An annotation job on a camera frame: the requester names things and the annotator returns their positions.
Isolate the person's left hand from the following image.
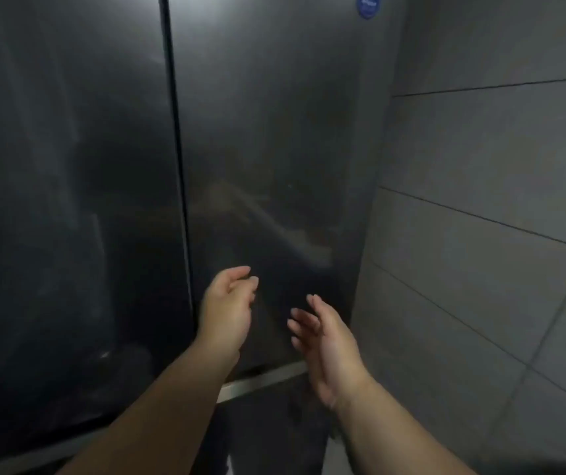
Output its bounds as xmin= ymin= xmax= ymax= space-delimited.
xmin=196 ymin=265 xmax=260 ymax=358

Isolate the person's right hand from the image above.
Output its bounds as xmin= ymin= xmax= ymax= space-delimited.
xmin=286 ymin=294 xmax=373 ymax=412

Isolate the dark grey refrigerator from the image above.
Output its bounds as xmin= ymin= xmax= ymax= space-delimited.
xmin=0 ymin=0 xmax=408 ymax=475

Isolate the dark refrigerator door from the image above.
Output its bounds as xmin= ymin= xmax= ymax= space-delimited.
xmin=0 ymin=0 xmax=196 ymax=475
xmin=161 ymin=0 xmax=408 ymax=391

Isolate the person's right forearm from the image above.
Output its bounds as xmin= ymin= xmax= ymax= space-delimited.
xmin=330 ymin=376 xmax=478 ymax=475

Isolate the person's left forearm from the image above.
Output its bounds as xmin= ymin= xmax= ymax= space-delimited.
xmin=57 ymin=338 xmax=242 ymax=475

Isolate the round blue sticker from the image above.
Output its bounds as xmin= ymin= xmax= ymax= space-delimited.
xmin=355 ymin=0 xmax=383 ymax=20

